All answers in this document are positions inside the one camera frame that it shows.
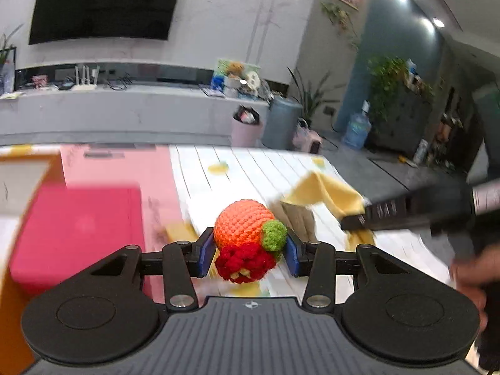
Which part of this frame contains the white wifi router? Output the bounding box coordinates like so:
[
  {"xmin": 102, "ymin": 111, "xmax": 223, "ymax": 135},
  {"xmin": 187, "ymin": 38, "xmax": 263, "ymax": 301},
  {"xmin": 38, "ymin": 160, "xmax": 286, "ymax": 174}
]
[{"xmin": 71, "ymin": 64, "xmax": 100, "ymax": 92}]

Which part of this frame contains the orange red crochet toy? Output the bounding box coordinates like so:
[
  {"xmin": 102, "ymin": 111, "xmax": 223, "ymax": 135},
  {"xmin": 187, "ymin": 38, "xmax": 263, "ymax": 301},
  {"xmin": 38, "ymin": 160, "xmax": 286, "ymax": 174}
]
[{"xmin": 213, "ymin": 200, "xmax": 288, "ymax": 284}]

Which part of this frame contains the person right hand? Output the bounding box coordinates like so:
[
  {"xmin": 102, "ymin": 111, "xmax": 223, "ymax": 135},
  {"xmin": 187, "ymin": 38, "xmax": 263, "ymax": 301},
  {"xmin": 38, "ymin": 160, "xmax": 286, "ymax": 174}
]
[{"xmin": 448, "ymin": 233, "xmax": 499, "ymax": 333}]

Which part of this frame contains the blue water bottle jug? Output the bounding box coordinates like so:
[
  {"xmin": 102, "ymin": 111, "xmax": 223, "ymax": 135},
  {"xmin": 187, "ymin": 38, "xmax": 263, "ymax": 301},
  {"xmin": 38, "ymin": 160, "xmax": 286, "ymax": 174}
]
[{"xmin": 342, "ymin": 101, "xmax": 371, "ymax": 150}]

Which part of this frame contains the brown plush yarn toy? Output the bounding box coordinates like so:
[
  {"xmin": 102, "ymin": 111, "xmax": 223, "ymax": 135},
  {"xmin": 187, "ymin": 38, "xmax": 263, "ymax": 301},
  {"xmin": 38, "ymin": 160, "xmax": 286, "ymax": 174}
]
[{"xmin": 269, "ymin": 200, "xmax": 318, "ymax": 243}]

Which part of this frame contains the grey round trash can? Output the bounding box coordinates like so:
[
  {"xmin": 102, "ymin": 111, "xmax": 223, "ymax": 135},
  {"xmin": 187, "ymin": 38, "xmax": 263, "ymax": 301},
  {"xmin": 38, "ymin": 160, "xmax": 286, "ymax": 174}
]
[{"xmin": 261, "ymin": 97, "xmax": 303, "ymax": 151}]

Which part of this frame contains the white lemon-print checked tablecloth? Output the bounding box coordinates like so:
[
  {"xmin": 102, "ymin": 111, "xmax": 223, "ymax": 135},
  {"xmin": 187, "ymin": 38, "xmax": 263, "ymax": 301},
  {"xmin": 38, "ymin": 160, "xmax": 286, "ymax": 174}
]
[{"xmin": 1, "ymin": 145, "xmax": 452, "ymax": 302}]

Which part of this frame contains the orange open storage box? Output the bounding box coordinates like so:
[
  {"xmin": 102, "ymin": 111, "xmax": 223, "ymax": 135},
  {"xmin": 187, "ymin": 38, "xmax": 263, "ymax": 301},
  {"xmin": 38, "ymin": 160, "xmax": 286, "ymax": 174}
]
[{"xmin": 1, "ymin": 150, "xmax": 64, "ymax": 374}]

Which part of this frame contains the green potted plant on console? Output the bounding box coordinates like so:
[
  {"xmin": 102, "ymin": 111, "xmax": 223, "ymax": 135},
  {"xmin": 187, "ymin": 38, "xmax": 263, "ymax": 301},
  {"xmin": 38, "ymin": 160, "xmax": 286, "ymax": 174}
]
[{"xmin": 1, "ymin": 24, "xmax": 23, "ymax": 95}]

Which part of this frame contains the yellow snack package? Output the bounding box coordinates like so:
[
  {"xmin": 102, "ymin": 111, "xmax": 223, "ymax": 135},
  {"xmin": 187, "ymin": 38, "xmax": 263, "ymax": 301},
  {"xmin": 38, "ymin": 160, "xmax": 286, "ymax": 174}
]
[{"xmin": 163, "ymin": 221, "xmax": 198, "ymax": 243}]

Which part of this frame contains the pink waste bin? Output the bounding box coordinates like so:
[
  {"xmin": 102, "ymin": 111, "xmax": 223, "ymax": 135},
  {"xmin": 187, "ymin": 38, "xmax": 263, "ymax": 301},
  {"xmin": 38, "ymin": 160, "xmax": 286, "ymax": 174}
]
[{"xmin": 231, "ymin": 106, "xmax": 263, "ymax": 147}]

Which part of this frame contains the black wall television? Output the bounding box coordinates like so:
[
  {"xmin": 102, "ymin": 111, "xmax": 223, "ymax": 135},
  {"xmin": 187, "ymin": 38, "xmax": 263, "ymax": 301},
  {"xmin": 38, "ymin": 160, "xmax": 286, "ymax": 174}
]
[{"xmin": 29, "ymin": 0, "xmax": 177, "ymax": 45}]

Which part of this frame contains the red Wonderlab box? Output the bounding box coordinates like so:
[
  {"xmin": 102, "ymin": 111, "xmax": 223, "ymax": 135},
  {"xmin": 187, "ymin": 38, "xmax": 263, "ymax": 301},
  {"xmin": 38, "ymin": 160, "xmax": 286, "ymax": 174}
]
[{"xmin": 9, "ymin": 183, "xmax": 145, "ymax": 296}]

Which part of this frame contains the dark grey cabinet with ivy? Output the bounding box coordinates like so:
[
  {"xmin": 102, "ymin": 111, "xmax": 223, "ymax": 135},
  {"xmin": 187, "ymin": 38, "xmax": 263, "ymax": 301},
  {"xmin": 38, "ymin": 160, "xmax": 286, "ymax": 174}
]
[{"xmin": 367, "ymin": 57, "xmax": 434, "ymax": 158}]

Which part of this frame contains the small teddy bear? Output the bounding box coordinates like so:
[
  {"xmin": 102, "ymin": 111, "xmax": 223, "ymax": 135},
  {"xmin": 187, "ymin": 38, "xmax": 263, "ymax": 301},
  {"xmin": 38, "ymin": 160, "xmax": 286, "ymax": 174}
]
[{"xmin": 225, "ymin": 61, "xmax": 245, "ymax": 79}]

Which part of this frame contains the yellow cloth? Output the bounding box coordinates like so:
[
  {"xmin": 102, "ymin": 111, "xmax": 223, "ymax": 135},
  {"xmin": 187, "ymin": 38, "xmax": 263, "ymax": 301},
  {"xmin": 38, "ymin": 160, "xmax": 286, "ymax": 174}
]
[{"xmin": 280, "ymin": 170, "xmax": 377, "ymax": 253}]

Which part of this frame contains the tall leafy floor plant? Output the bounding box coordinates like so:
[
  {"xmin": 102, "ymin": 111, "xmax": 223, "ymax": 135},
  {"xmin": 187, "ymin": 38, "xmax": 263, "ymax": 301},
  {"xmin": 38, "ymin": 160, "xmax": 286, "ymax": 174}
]
[{"xmin": 287, "ymin": 68, "xmax": 347, "ymax": 127}]

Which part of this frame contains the small pink heater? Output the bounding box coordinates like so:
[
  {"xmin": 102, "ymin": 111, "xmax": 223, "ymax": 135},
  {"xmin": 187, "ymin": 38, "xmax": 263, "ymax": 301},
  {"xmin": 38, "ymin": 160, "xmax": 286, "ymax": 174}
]
[{"xmin": 292, "ymin": 118, "xmax": 322, "ymax": 154}]

